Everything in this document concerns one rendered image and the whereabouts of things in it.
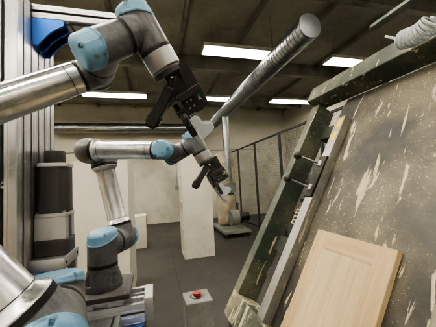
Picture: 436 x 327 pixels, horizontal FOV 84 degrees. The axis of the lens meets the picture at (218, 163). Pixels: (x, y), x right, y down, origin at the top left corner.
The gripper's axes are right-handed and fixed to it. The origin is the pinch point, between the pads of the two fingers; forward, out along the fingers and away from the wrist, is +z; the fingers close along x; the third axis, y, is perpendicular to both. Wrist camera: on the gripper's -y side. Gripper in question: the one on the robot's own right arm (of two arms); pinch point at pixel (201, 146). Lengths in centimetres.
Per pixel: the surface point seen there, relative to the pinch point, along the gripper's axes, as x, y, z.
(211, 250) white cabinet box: 329, -125, 255
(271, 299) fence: 11, -8, 69
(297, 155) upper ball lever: 41, 31, 34
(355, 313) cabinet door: -14, 14, 58
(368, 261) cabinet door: -7, 25, 52
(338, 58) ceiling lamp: 444, 276, 70
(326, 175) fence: 34, 37, 46
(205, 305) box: 20, -36, 66
